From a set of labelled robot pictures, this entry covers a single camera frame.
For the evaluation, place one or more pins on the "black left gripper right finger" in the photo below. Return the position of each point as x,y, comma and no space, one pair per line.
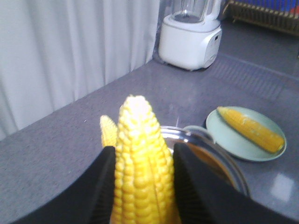
203,198

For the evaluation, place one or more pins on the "grey pleated curtain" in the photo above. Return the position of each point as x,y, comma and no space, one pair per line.
54,52

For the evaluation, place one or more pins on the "pale-patched corn cob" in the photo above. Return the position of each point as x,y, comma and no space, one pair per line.
252,130

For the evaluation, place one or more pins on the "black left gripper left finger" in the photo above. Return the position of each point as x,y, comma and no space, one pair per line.
88,200

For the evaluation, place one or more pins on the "white blender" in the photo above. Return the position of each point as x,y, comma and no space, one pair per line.
191,34

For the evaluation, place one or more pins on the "wooden dish rack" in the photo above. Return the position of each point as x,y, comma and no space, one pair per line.
278,15

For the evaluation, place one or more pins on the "yellow corn cob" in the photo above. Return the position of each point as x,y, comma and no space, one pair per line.
144,172
108,131

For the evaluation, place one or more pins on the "light green plate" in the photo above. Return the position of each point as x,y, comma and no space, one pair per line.
236,144

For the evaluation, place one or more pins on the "green electric cooking pot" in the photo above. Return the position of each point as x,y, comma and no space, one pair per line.
203,145

